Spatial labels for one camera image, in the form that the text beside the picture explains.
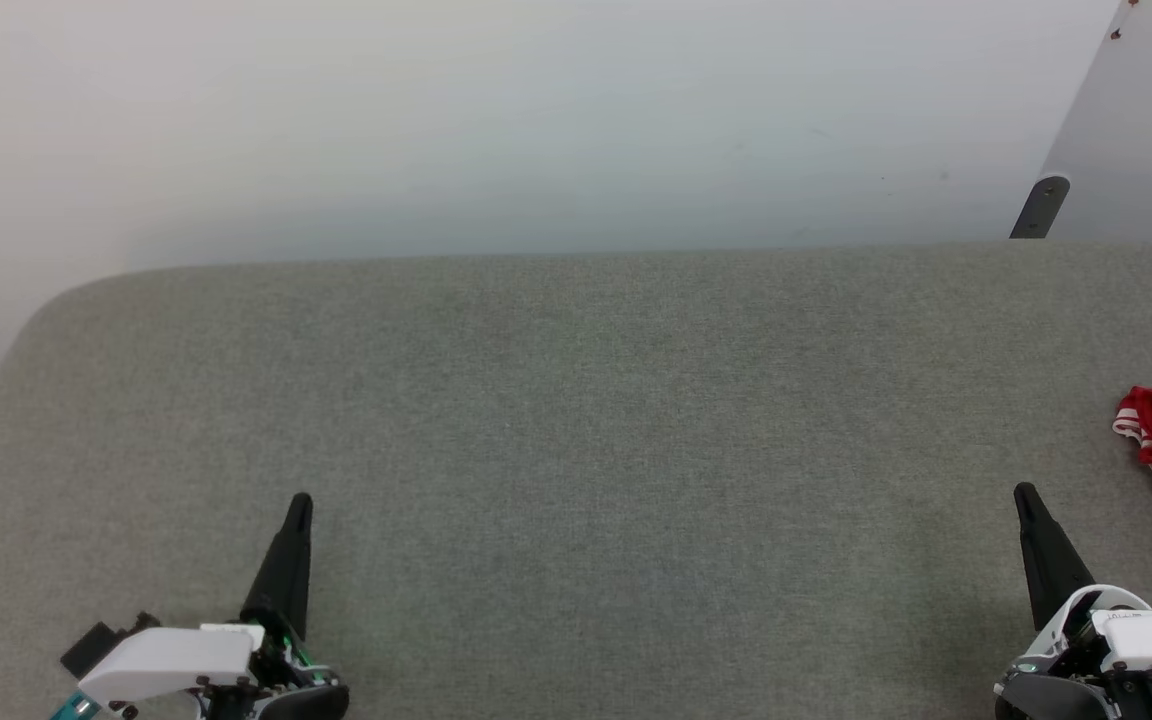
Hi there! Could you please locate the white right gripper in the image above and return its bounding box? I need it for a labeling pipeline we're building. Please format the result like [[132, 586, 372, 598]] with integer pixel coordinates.
[[994, 483, 1152, 720]]

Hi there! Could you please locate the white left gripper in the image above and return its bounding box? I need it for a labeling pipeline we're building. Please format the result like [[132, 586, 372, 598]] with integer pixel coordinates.
[[79, 492, 351, 720]]

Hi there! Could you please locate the white tilted panel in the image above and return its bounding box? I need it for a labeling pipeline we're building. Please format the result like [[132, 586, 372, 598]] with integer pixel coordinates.
[[1039, 0, 1152, 253]]

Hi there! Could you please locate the dark grey metal bracket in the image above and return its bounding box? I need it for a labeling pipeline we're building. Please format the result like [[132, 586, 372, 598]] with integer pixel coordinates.
[[1009, 175, 1071, 240]]

